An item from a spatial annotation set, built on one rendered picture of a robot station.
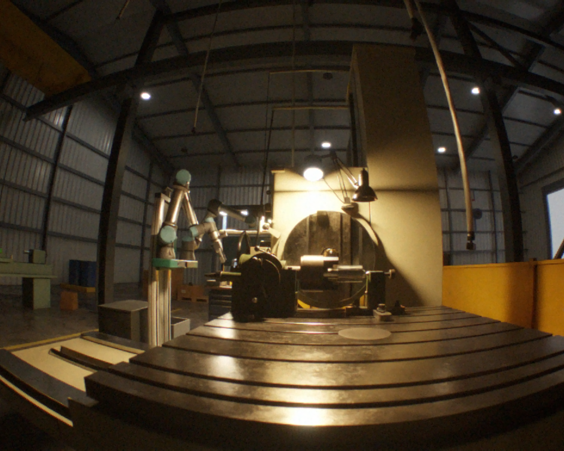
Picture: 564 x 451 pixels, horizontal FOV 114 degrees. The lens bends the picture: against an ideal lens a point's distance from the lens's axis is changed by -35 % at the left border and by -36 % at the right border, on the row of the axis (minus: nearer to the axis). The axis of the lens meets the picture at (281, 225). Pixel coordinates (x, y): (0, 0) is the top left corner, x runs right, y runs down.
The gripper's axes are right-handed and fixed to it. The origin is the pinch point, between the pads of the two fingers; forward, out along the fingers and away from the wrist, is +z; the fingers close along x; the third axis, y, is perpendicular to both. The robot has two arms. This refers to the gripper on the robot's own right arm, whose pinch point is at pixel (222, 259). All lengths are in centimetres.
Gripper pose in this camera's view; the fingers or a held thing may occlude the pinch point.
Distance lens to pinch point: 206.1
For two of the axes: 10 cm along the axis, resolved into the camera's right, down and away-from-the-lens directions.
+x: 1.3, -0.1, -9.9
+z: 3.6, 9.3, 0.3
